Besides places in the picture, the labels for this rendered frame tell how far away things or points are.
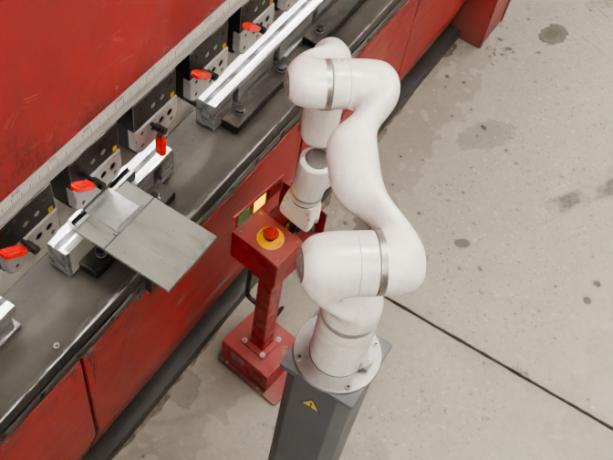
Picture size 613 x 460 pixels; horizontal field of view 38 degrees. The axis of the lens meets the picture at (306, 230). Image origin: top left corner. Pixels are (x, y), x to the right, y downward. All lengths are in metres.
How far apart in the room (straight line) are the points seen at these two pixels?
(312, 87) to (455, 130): 2.04
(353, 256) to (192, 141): 0.93
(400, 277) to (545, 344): 1.75
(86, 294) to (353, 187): 0.77
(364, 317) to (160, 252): 0.56
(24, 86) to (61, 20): 0.13
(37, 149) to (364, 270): 0.65
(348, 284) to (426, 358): 1.58
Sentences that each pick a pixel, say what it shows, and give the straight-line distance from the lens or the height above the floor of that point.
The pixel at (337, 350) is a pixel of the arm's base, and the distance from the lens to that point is 1.80.
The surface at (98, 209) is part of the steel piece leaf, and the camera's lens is 2.11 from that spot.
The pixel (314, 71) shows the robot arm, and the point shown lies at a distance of 1.75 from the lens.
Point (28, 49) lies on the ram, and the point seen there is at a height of 1.61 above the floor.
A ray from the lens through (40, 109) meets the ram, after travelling 1.68.
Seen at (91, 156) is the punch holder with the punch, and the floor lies 1.23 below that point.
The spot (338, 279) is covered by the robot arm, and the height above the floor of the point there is 1.40.
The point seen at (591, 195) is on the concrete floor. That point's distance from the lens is 3.73.
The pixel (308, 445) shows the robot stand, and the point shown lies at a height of 0.67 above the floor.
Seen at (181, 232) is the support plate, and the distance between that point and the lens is 2.06.
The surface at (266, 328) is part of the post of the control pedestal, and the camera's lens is 2.77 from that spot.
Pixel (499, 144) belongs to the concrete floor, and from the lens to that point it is 3.75.
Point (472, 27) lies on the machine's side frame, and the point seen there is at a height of 0.09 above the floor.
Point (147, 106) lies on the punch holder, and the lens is 2.00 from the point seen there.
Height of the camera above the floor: 2.71
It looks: 55 degrees down
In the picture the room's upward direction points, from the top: 11 degrees clockwise
